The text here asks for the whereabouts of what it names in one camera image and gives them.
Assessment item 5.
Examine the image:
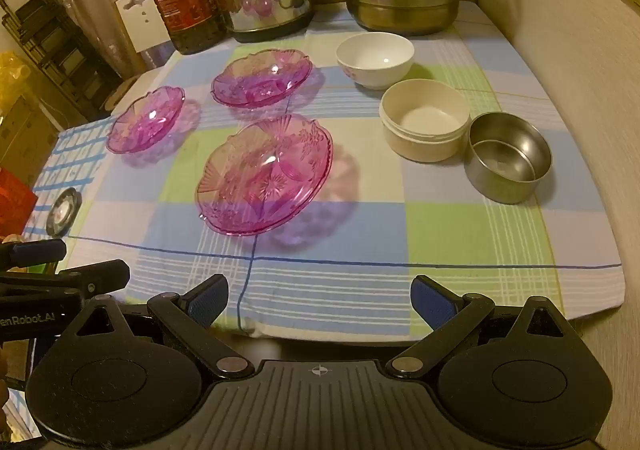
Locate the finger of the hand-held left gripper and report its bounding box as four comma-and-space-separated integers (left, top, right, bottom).
0, 238, 68, 273
0, 260, 132, 301

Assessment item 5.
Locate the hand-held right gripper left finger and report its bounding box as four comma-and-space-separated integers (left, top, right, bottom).
62, 274, 256, 378

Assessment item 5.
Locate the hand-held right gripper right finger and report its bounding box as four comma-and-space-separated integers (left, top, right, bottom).
385, 275, 576, 378

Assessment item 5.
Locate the large pink glass plate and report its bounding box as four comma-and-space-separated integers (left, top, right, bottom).
195, 113, 335, 235

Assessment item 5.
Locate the stainless steel bowl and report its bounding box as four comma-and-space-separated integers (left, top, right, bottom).
463, 112, 553, 205

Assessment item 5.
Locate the small pink glass plate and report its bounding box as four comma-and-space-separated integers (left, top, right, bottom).
105, 86, 187, 155

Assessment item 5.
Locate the cream plastic bowl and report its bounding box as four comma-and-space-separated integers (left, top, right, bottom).
379, 80, 472, 163

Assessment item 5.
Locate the medium pink glass plate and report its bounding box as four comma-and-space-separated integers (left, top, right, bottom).
210, 48, 314, 109

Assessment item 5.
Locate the red packet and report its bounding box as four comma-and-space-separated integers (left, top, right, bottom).
0, 165, 39, 237

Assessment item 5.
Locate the blue checked cloth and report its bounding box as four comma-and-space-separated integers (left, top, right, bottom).
30, 122, 117, 241

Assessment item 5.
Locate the cardboard box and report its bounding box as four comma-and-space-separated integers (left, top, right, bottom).
0, 94, 59, 187

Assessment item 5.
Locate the yellow plastic bag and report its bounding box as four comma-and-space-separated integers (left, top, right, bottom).
0, 52, 32, 131

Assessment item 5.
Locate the black metal rack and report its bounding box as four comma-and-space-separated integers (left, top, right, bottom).
0, 0, 119, 123

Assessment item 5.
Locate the white ceramic bowl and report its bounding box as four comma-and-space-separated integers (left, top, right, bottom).
335, 32, 415, 90

